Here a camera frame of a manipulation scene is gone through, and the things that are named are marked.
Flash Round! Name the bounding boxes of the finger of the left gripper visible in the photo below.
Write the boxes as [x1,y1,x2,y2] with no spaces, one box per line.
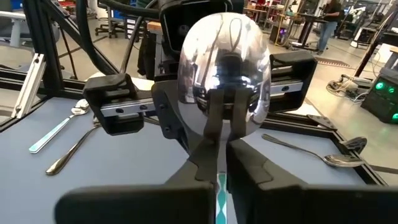
[151,81,193,153]

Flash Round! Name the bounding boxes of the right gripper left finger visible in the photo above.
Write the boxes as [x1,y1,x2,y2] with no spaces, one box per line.
[54,138,219,224]

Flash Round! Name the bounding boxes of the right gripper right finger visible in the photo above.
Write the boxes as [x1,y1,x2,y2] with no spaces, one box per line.
[226,138,398,224]

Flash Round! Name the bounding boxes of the all-metal silver spoon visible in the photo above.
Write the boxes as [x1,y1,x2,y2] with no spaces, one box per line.
[45,123,103,175]
[261,133,365,168]

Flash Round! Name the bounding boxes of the spoon with teal patterned handle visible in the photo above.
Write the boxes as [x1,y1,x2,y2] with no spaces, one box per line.
[177,12,272,224]
[28,98,91,154]

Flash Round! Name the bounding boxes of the black office chair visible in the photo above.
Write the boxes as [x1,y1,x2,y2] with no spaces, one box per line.
[94,0,127,40]

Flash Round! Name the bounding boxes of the wooden station table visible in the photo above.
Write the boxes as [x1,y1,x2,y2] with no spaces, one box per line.
[147,21,164,34]

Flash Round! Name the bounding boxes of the silver aluminium brace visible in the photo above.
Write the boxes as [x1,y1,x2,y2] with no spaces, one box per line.
[11,53,47,119]

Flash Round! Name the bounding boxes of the grey table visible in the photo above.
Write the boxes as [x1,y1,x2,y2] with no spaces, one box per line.
[0,10,34,48]

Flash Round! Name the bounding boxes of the black control box green lights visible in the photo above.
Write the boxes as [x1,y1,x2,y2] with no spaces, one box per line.
[360,67,398,124]

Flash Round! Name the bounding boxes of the black desk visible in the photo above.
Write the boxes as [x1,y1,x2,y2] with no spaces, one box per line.
[289,12,326,52]

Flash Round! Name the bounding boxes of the person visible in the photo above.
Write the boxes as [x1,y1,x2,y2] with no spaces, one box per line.
[317,0,343,56]

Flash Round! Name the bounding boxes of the black cable hose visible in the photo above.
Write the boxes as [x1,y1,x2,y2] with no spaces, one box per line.
[76,0,121,75]
[98,0,161,19]

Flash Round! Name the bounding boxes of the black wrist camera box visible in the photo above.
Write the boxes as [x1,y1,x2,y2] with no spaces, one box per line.
[159,0,245,60]

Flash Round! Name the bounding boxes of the black frame corner bracket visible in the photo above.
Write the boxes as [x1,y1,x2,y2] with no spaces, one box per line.
[338,136,368,155]
[306,114,338,131]

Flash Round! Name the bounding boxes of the floor cable bundle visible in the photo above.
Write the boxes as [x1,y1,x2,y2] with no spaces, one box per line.
[325,73,373,103]

